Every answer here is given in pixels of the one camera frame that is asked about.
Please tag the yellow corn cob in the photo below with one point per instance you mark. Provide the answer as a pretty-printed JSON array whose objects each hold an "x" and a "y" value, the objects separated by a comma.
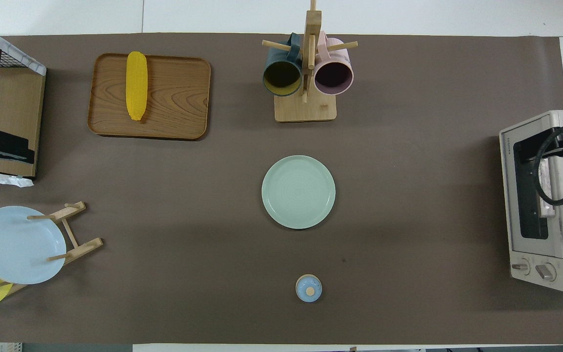
[{"x": 137, "y": 85}]

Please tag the pale green round plate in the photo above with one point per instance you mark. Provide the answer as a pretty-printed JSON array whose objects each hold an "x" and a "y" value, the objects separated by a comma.
[{"x": 298, "y": 191}]

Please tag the light blue plate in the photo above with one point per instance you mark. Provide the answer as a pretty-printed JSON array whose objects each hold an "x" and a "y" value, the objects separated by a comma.
[{"x": 17, "y": 244}]

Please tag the wooden plate rack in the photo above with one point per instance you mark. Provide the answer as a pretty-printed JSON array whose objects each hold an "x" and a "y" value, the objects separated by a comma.
[{"x": 83, "y": 248}]

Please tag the wooden serving tray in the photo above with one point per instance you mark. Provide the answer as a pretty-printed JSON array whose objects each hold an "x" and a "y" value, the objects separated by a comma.
[{"x": 179, "y": 98}]

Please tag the brown table mat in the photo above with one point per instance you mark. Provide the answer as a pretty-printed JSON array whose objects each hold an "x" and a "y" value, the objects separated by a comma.
[{"x": 213, "y": 220}]

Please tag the pink mug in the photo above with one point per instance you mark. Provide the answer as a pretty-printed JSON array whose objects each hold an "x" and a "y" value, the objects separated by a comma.
[{"x": 333, "y": 78}]

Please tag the wooden mug tree stand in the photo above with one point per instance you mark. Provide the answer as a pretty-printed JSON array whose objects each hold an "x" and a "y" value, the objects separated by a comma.
[{"x": 306, "y": 110}]

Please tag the dark teal mug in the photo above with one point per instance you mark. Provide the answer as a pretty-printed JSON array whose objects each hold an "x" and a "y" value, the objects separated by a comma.
[{"x": 281, "y": 78}]

